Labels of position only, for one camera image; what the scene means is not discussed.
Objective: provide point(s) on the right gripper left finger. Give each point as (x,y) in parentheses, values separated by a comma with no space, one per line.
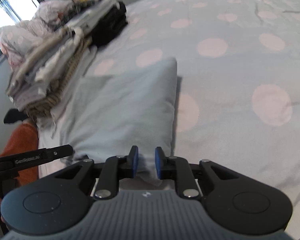
(112,171)

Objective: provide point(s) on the dark floral folded garment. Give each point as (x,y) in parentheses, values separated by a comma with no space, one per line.
(75,10)

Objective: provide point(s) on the orange sleeve forearm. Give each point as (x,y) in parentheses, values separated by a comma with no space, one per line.
(23,139)

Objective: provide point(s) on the white folded sweatshirt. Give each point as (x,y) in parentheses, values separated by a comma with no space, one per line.
(88,19)

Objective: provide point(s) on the pink dotted crumpled duvet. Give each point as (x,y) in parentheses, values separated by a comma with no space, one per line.
(19,39)

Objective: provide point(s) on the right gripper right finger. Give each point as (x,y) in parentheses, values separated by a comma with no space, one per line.
(178,170)

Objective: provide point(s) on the light grey-blue garment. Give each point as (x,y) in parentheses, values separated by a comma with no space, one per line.
(109,114)

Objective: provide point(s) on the white hooded garment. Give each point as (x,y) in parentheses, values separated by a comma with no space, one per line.
(51,65)

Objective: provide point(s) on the black folded garment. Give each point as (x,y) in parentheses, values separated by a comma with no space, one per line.
(110,26)

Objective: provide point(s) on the pink dotted bed sheet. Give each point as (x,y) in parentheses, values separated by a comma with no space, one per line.
(238,96)

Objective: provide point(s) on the yellow black striped garment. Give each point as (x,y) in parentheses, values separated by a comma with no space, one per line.
(42,107)

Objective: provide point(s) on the beige folded garment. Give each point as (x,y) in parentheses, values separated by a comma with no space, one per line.
(39,51)

